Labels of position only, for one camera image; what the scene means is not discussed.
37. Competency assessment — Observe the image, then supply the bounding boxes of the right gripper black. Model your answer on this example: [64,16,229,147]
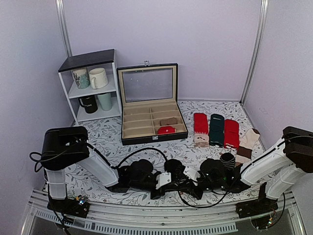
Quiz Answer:
[179,174,225,200]

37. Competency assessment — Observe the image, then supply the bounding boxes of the black sock white stripes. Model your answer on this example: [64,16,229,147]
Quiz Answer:
[164,159,186,185]

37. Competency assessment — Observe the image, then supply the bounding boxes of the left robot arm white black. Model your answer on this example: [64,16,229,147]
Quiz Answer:
[40,126,172,212]

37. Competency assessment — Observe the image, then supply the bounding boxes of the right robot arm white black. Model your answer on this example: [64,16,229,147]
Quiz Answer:
[193,126,313,213]

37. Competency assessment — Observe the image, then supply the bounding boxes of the black striped sock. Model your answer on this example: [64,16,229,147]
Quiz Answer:
[220,152,236,170]

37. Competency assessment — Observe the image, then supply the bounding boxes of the rolled red sock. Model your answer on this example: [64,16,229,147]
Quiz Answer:
[157,126,176,135]

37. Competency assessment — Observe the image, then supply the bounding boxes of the red santa sock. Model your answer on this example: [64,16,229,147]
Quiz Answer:
[194,113,209,147]

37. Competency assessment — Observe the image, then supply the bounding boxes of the red white sock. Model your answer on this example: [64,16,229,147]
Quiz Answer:
[224,119,240,149]

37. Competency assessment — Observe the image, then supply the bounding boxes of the rolled brown sock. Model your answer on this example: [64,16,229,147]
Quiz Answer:
[159,117,178,126]

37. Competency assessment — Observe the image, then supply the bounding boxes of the dark green sock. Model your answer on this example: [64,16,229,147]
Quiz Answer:
[208,114,224,147]

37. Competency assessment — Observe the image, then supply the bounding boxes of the cream brown sock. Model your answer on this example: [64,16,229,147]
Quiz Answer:
[235,128,260,166]

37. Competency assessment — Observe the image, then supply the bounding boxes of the black compartment box open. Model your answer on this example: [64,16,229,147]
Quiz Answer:
[116,63,188,145]

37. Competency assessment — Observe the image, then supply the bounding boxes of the mint green mug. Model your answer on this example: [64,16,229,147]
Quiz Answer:
[97,93,112,111]

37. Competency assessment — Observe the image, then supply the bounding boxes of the black mug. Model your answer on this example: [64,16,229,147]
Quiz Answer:
[78,95,98,114]

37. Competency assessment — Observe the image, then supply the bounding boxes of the cream white mug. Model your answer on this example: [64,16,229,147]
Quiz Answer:
[89,68,109,90]

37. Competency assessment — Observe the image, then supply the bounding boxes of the white shelf black top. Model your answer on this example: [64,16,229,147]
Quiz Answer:
[58,49,122,124]

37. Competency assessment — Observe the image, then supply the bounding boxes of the floral teal mug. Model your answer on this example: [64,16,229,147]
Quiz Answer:
[71,68,90,89]

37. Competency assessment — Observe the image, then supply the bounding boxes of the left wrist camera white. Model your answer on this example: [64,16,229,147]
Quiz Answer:
[156,172,172,189]

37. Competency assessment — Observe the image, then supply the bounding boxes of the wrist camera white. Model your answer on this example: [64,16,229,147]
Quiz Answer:
[183,166,201,186]
[156,172,172,189]

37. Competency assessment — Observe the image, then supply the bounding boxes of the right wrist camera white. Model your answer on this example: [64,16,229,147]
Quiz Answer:
[183,166,201,186]

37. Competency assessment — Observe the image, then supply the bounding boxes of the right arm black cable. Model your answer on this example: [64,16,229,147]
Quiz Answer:
[178,185,235,209]

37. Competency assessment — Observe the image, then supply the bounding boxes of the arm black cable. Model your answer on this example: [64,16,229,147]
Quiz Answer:
[178,185,235,209]
[29,143,168,173]

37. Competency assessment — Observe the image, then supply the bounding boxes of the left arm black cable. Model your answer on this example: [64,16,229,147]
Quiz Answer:
[29,143,168,173]

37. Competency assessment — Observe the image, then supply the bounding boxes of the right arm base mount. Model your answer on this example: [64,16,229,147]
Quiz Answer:
[236,198,281,231]

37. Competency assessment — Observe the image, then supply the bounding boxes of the aluminium front rail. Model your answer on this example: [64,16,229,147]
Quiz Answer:
[21,188,308,235]

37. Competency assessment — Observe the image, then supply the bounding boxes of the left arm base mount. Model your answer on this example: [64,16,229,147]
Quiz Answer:
[47,195,90,218]

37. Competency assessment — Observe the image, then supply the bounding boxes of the right corner metal post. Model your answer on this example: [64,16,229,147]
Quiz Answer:
[240,0,269,106]

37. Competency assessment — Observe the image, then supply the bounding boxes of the corner metal post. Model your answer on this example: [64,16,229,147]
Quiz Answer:
[240,0,269,106]
[55,0,72,57]

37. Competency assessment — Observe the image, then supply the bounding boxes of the left corner metal post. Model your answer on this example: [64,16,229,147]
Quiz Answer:
[55,0,72,57]

